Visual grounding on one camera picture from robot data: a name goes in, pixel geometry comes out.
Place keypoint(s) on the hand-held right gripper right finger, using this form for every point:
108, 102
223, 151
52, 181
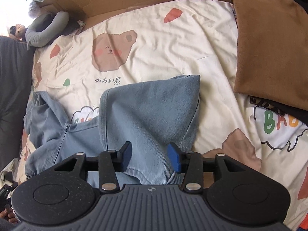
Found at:
175, 160

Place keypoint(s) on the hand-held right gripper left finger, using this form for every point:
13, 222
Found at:
127, 157

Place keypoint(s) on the blue denim pants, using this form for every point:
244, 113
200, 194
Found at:
149, 115

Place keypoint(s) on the person's left hand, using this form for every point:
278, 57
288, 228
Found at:
10, 215

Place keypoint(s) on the cream bear print blanket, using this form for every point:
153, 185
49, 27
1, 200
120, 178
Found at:
187, 48

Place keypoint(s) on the brown folded garment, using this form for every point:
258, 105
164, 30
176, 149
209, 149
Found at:
269, 48

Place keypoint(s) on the grey neck pillow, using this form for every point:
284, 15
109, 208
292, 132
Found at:
41, 35

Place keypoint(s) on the small teddy bear toy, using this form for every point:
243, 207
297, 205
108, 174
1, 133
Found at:
18, 31

